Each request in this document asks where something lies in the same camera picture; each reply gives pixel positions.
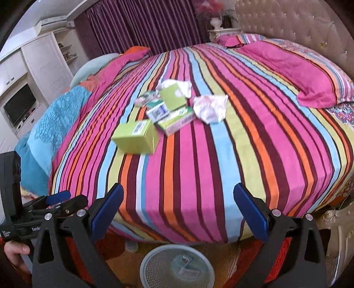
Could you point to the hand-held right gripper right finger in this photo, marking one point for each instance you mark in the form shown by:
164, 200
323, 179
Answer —
251, 213

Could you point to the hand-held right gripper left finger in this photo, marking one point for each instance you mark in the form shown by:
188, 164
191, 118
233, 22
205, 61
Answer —
107, 211

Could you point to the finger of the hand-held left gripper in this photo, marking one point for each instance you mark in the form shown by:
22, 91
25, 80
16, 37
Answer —
58, 198
74, 203

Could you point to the white mesh waste basket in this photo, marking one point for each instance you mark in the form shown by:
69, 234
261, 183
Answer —
155, 265

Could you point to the large green box white label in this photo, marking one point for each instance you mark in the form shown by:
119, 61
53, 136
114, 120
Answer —
138, 138

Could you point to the small white green box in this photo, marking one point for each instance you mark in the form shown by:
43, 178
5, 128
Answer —
157, 112

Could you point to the teal picture box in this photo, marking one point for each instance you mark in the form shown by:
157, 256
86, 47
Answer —
146, 99

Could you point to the plain green box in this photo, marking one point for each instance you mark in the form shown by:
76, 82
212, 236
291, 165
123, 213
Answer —
172, 97

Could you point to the person's left hand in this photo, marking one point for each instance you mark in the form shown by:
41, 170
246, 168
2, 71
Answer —
13, 252

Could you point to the white bed leg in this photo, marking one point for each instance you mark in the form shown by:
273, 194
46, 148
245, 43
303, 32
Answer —
131, 246

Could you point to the red shaggy rug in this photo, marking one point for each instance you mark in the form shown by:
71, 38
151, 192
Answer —
78, 260
278, 257

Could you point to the striped bed sheet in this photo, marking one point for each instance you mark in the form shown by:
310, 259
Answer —
210, 171

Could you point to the blue and pink quilt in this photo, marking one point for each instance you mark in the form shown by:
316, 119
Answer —
55, 119

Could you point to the grey paper scrap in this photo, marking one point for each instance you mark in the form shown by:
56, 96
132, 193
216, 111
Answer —
188, 272

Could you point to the black television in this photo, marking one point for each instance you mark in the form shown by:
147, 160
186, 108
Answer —
19, 103

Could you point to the crumpled white pink paper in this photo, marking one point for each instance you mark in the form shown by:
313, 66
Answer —
208, 108

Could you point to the patterned pillow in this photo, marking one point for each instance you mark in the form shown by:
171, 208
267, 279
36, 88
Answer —
343, 116

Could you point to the light blue pillow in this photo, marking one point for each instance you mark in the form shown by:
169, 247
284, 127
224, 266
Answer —
88, 66

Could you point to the white wardrobe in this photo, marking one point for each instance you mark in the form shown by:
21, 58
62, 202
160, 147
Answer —
44, 61

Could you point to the crumpled white tissue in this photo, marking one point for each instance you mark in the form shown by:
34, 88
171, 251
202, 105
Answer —
185, 87

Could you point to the large pink pillow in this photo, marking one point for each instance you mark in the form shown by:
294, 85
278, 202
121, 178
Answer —
290, 72

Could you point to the white air conditioner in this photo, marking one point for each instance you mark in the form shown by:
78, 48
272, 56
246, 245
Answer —
55, 23

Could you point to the small pink pillow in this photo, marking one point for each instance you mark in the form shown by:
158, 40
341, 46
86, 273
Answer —
228, 40

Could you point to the white nightstand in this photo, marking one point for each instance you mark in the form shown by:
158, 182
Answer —
221, 32

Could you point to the purple curtain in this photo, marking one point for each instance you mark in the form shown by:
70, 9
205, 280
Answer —
138, 25

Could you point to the white vase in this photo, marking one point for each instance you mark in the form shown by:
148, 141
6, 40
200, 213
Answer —
215, 23

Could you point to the beige tufted headboard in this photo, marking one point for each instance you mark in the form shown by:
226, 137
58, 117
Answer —
290, 19

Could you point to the pink flowers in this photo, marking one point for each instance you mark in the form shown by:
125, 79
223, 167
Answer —
213, 7

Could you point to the ornate cream bed frame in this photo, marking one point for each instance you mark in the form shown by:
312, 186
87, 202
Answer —
336, 235

